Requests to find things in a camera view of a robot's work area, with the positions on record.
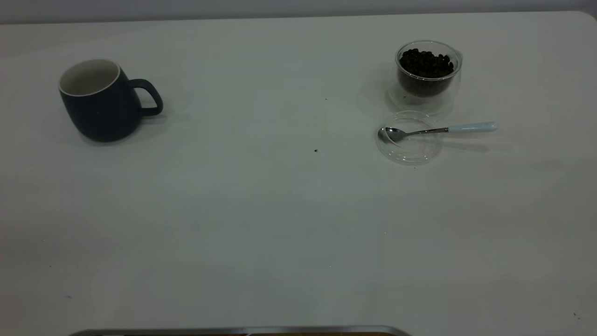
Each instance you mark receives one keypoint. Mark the clear round glass dish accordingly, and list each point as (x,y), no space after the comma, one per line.
(410,151)

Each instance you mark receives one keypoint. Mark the double-wall glass cup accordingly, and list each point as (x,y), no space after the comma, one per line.
(426,103)

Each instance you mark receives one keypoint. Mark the silver metal edge strip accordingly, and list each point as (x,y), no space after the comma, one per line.
(233,331)

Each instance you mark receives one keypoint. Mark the roasted coffee beans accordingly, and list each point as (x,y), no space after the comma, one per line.
(425,65)

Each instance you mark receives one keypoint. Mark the dark grey ceramic mug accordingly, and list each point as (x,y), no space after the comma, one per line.
(100,116)

